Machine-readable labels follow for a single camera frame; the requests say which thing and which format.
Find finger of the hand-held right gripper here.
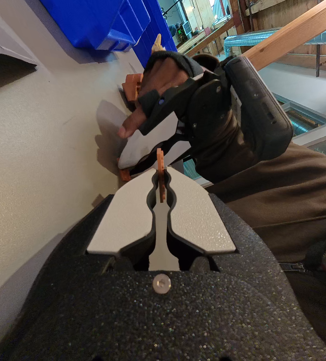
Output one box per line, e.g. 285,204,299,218
117,113,180,168
165,140,192,167

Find brown horned brick dinosaur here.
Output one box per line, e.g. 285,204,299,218
151,33,167,53

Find person's right hand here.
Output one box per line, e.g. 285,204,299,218
117,60,189,139

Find blue plastic bin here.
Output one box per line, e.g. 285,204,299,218
132,0,177,69
39,0,151,52

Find wooden column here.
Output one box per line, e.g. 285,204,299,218
240,0,326,71

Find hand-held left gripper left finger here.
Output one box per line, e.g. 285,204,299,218
86,168,158,256

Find person's right forearm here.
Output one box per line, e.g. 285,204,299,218
192,113,326,254

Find brown long plate brick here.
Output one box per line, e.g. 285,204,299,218
158,169,167,204

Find grey desk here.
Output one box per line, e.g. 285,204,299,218
0,0,186,311

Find person's brown jacket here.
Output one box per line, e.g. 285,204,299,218
276,220,326,361

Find corrugated silver duct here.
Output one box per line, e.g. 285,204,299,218
223,24,326,54

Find brown toy brick model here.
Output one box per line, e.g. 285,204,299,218
121,73,144,109

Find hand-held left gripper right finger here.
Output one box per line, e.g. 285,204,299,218
165,166,237,256

